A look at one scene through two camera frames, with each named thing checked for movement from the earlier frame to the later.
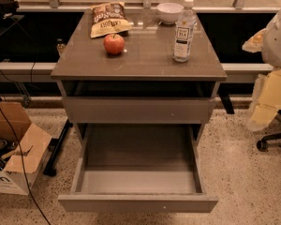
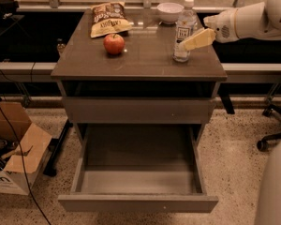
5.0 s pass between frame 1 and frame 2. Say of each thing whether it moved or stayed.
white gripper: moved
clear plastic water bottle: stayed
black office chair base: stayed
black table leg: stayed
